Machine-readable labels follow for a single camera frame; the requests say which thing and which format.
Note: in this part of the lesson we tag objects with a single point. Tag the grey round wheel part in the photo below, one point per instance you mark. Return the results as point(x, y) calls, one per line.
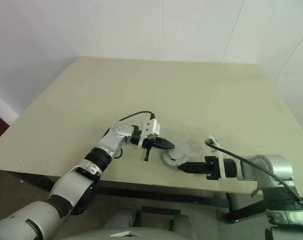
point(179, 152)

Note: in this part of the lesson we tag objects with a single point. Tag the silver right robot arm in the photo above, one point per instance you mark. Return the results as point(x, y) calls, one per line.
point(274, 167)

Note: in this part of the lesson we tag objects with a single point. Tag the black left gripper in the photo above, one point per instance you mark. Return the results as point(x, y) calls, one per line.
point(149, 143)

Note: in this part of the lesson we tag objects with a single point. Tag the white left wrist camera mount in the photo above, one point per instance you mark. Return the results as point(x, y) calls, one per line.
point(154, 127)

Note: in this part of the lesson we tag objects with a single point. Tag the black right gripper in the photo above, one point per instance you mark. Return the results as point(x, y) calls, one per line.
point(212, 167)

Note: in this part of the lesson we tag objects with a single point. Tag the black metal table frame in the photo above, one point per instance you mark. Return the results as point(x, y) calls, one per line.
point(166, 196)

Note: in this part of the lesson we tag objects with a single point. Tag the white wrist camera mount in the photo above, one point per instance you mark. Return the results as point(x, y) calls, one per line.
point(222, 170)
point(154, 127)

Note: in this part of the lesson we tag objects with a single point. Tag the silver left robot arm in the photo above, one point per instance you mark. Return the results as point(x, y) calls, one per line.
point(114, 140)

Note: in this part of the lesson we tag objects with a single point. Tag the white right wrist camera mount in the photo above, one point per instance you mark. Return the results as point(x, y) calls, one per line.
point(222, 170)

